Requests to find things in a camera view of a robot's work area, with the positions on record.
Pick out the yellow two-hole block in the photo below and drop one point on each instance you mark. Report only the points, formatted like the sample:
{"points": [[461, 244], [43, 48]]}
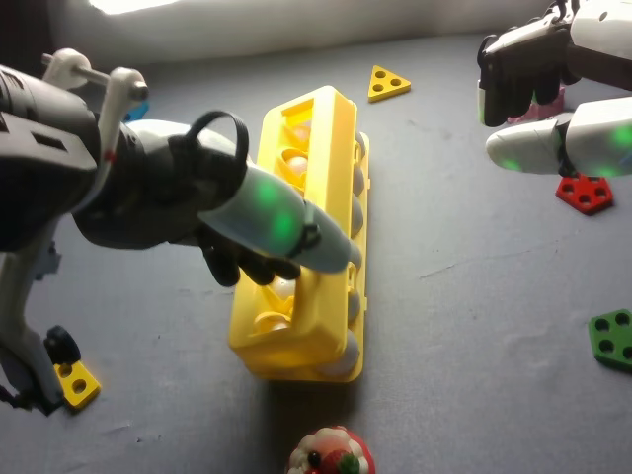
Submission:
{"points": [[79, 385]]}

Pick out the blue block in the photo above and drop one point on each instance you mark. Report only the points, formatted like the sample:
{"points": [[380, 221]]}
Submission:
{"points": [[140, 109]]}

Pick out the yellow egg carton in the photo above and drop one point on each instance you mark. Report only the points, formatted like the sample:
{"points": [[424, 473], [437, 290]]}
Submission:
{"points": [[316, 340]]}

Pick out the red pentagon block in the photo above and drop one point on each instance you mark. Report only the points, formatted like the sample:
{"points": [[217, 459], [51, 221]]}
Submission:
{"points": [[585, 197]]}

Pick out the red white strawberry toy cake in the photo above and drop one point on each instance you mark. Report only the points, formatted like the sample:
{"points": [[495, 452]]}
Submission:
{"points": [[326, 451]]}

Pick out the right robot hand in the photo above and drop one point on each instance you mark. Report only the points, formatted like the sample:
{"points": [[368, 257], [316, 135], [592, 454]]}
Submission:
{"points": [[523, 64]]}

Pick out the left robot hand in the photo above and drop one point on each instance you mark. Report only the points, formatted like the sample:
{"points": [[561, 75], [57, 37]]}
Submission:
{"points": [[163, 197]]}

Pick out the white backdrop sheet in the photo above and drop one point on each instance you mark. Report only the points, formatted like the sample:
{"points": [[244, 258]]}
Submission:
{"points": [[296, 24]]}

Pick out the yellow triangle block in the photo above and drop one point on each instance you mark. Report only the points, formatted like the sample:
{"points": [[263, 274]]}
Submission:
{"points": [[390, 86]]}

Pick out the pink toy cake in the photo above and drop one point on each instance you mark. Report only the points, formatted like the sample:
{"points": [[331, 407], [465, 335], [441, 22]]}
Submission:
{"points": [[550, 107]]}

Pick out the green four-hole block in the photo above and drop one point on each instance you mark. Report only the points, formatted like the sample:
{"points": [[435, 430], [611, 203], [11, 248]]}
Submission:
{"points": [[612, 340]]}

